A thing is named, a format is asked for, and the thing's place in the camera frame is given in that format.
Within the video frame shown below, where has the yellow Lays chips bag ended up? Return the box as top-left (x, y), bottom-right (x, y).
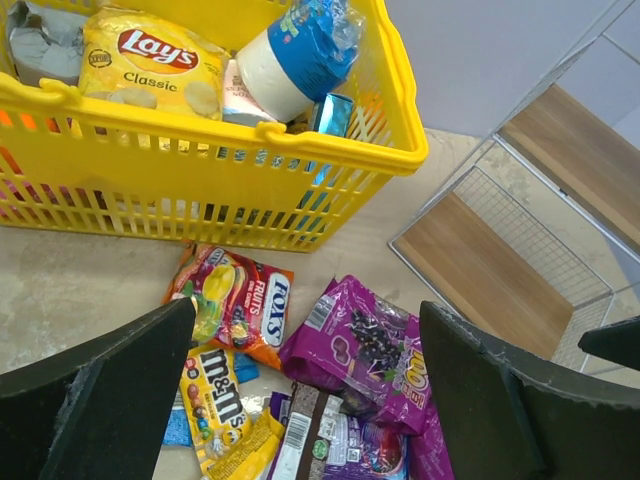
top-left (78, 6), bottom-right (229, 120)

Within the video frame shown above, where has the grey crumpled paper cups pack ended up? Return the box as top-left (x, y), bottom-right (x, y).
top-left (5, 1), bottom-right (88, 87)

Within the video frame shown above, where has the Fox's fruits candy bag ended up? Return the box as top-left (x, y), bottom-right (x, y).
top-left (163, 244), bottom-right (294, 370)

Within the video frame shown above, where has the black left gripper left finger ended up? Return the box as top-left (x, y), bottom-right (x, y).
top-left (1, 299), bottom-right (196, 479)

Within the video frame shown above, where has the yellow plastic shopping basket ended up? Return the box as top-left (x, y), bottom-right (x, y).
top-left (1, 1), bottom-right (429, 252)

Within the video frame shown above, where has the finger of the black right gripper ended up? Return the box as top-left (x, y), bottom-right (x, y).
top-left (578, 316), bottom-right (640, 371)

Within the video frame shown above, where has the blue white wrapped roll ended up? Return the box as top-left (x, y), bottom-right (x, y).
top-left (235, 1), bottom-right (365, 123)

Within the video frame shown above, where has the dark purple candy bag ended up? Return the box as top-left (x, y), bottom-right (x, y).
top-left (266, 391), bottom-right (411, 480)

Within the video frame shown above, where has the purple grape candy bag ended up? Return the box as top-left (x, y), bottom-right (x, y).
top-left (279, 275), bottom-right (454, 479)

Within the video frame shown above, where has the brown chocolate bar wrapper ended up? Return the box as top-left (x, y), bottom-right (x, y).
top-left (268, 382), bottom-right (342, 480)

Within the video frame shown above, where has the blue small snack packet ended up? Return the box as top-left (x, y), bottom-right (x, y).
top-left (162, 353), bottom-right (259, 447)

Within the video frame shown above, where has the white wire wooden shelf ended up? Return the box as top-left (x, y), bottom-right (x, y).
top-left (389, 1), bottom-right (639, 386)

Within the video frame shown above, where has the teal foil box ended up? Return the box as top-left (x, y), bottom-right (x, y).
top-left (309, 93), bottom-right (354, 138)

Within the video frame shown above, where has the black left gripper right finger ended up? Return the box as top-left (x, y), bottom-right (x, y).
top-left (419, 301), bottom-right (639, 479)

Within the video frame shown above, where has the pink white packet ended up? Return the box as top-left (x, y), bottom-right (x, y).
top-left (222, 59), bottom-right (276, 127)

